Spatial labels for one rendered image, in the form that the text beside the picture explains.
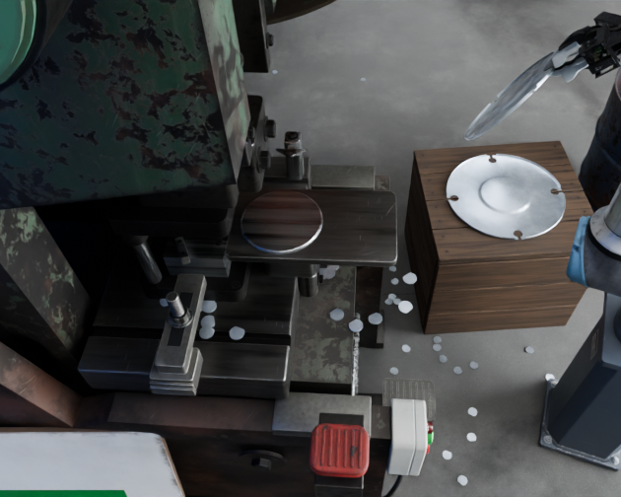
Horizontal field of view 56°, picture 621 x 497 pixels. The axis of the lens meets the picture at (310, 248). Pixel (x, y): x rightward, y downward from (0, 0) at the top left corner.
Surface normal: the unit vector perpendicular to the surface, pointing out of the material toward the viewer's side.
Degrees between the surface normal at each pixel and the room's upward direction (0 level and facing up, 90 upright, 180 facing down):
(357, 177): 0
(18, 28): 90
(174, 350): 0
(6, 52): 90
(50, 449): 78
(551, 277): 90
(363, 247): 0
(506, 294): 90
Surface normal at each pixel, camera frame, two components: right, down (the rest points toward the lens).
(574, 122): -0.04, -0.61
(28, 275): 1.00, 0.04
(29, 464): -0.02, 0.64
